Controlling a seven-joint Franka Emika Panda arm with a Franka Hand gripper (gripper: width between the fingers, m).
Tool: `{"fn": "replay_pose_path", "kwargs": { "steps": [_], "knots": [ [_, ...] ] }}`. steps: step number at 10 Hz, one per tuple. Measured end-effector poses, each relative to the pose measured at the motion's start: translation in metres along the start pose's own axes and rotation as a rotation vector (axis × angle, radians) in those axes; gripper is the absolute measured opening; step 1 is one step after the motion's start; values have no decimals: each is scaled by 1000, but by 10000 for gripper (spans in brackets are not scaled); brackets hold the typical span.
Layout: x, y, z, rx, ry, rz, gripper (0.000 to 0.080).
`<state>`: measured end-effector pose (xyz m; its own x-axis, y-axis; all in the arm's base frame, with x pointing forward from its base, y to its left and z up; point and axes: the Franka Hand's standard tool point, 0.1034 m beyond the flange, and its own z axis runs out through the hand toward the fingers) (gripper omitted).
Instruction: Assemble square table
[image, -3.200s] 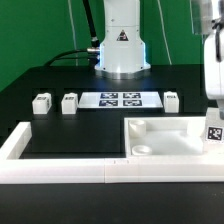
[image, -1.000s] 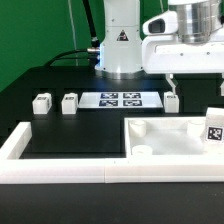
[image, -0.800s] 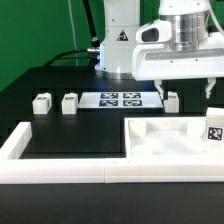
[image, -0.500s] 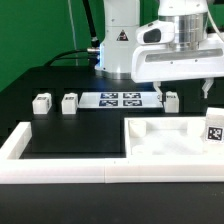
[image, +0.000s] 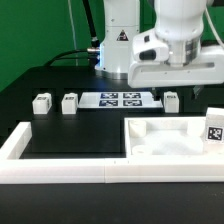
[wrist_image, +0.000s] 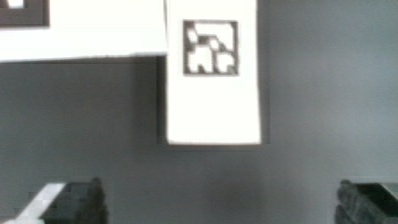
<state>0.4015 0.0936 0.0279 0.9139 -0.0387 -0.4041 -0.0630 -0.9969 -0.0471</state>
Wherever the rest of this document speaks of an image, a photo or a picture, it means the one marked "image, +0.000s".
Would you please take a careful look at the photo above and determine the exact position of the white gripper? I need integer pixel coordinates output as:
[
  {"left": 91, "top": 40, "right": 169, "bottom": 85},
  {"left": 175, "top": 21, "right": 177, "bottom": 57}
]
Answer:
[{"left": 128, "top": 29, "right": 224, "bottom": 100}]

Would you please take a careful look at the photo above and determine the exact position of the white square tabletop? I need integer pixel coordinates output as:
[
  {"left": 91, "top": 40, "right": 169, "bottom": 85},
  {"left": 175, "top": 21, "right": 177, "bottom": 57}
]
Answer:
[{"left": 124, "top": 117, "right": 208, "bottom": 158}]

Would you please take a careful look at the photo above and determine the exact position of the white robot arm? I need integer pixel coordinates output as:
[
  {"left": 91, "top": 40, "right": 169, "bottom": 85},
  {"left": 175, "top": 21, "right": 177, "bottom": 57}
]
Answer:
[{"left": 95, "top": 0, "right": 224, "bottom": 88}]

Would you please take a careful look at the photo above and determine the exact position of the white marker tag plate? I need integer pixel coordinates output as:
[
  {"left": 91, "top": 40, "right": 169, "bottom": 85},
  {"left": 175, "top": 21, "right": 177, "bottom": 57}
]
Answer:
[{"left": 79, "top": 92, "right": 163, "bottom": 109}]

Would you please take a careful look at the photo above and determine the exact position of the white U-shaped obstacle fence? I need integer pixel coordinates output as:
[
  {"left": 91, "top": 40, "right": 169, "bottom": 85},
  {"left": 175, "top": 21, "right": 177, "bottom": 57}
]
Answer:
[{"left": 0, "top": 122, "right": 224, "bottom": 184}]

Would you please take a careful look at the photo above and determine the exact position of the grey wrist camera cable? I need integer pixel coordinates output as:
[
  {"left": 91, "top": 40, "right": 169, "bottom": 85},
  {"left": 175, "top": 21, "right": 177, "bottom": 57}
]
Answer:
[{"left": 203, "top": 6, "right": 224, "bottom": 48}]

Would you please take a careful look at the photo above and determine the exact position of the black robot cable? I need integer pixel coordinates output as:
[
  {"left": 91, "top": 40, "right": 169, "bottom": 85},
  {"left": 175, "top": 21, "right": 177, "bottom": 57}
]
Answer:
[{"left": 43, "top": 0, "right": 101, "bottom": 68}]

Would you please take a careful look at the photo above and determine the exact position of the thin white cable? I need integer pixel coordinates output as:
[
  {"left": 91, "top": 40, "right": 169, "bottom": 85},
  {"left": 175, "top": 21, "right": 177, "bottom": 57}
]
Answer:
[{"left": 67, "top": 0, "right": 78, "bottom": 58}]

